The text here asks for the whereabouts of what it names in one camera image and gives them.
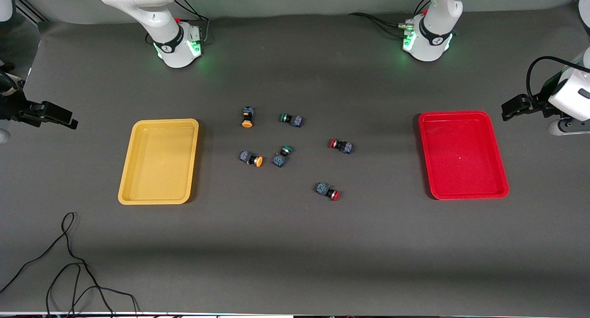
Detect dark grey table mat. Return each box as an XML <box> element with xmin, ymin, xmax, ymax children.
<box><xmin>0</xmin><ymin>7</ymin><xmax>590</xmax><ymax>316</ymax></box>

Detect black arm base cable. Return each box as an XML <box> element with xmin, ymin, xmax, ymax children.
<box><xmin>348</xmin><ymin>0</ymin><xmax>431</xmax><ymax>37</ymax></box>
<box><xmin>173</xmin><ymin>0</ymin><xmax>211</xmax><ymax>45</ymax></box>

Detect yellow plastic tray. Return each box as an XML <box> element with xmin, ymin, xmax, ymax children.
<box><xmin>118</xmin><ymin>118</ymin><xmax>200</xmax><ymax>205</ymax></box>

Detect aluminium frame rail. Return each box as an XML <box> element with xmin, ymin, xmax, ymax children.
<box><xmin>14</xmin><ymin>0</ymin><xmax>49</xmax><ymax>24</ymax></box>

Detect thin black loose cable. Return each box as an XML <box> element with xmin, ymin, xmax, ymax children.
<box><xmin>0</xmin><ymin>212</ymin><xmax>139</xmax><ymax>317</ymax></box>

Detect black left arm base cable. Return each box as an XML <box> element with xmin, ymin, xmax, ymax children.
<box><xmin>348</xmin><ymin>0</ymin><xmax>431</xmax><ymax>37</ymax></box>

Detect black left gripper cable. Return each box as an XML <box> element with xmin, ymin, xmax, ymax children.
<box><xmin>527</xmin><ymin>56</ymin><xmax>590</xmax><ymax>105</ymax></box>

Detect red plastic tray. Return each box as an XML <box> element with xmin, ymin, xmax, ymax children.
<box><xmin>418</xmin><ymin>110</ymin><xmax>510</xmax><ymax>200</ymax></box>

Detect red push button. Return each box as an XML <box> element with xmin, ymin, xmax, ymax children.
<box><xmin>315</xmin><ymin>182</ymin><xmax>341</xmax><ymax>201</ymax></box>
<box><xmin>328</xmin><ymin>139</ymin><xmax>354</xmax><ymax>154</ymax></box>

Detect black right arm base cable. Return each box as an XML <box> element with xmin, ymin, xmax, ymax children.
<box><xmin>173</xmin><ymin>0</ymin><xmax>211</xmax><ymax>45</ymax></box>

